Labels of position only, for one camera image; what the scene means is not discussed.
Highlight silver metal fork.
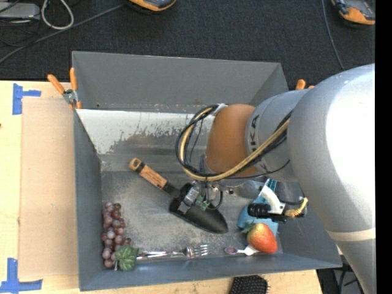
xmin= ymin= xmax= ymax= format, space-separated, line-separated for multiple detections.
xmin=136 ymin=244 xmax=213 ymax=261

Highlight light blue plastic object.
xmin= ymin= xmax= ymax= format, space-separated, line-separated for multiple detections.
xmin=236 ymin=178 xmax=280 ymax=237

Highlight white spoon with purple bowl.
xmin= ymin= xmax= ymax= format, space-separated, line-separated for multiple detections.
xmin=224 ymin=245 xmax=260 ymax=257

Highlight red toy strawberry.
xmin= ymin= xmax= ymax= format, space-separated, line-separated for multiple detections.
xmin=241 ymin=222 xmax=279 ymax=255

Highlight purple toy grapes with leaf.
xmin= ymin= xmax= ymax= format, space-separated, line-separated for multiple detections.
xmin=100 ymin=201 xmax=140 ymax=272

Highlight black hair brush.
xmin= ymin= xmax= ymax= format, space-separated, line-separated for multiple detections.
xmin=228 ymin=274 xmax=272 ymax=294

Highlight grey metal bin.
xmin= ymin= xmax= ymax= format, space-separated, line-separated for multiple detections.
xmin=70 ymin=50 xmax=343 ymax=292

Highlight brown cardboard board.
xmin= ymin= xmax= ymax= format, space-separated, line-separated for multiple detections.
xmin=17 ymin=97 xmax=81 ymax=283

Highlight orange-handled black garden trowel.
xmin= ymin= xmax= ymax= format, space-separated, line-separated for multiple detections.
xmin=128 ymin=157 xmax=229 ymax=235

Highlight black cylinder on white bracket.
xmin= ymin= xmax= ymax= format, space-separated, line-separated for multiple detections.
xmin=247 ymin=179 xmax=309 ymax=224

